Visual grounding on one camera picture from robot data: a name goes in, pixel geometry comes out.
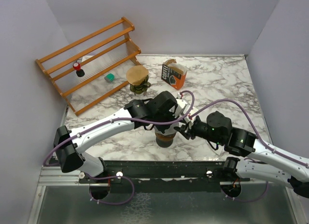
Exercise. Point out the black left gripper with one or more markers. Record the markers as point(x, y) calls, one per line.
point(171, 113)

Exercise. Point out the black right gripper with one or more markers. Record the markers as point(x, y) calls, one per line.
point(185, 130)

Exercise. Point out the white paper coffee filter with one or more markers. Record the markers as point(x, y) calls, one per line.
point(170, 129)

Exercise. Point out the olive green glass dripper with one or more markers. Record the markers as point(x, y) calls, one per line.
point(142, 88)

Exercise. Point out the grey carafe with red lid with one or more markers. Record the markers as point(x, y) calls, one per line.
point(164, 143)

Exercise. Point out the brown paper coffee filter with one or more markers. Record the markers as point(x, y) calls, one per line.
point(136, 75)

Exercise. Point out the round wooden dripper base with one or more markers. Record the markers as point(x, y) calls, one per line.
point(165, 137)

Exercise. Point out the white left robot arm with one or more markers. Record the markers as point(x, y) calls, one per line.
point(71, 145)

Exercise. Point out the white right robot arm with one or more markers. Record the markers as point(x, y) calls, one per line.
point(249, 156)

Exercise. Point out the orange coffee filter box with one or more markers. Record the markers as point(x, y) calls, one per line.
point(173, 78)

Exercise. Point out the brown filters in box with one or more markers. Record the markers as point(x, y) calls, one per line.
point(172, 63)

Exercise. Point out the green small block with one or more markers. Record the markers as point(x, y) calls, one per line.
point(109, 77)

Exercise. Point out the orange wooden shelf rack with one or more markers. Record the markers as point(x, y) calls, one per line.
point(107, 50)

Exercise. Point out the red black stamp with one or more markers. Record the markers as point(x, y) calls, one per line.
point(79, 71)

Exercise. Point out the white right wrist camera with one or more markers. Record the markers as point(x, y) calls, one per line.
point(189, 121)

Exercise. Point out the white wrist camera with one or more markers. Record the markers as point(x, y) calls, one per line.
point(183, 107)
point(189, 121)

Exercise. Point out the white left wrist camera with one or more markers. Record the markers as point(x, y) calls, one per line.
point(183, 107)

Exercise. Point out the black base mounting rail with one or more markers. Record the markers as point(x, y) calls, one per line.
point(123, 177)

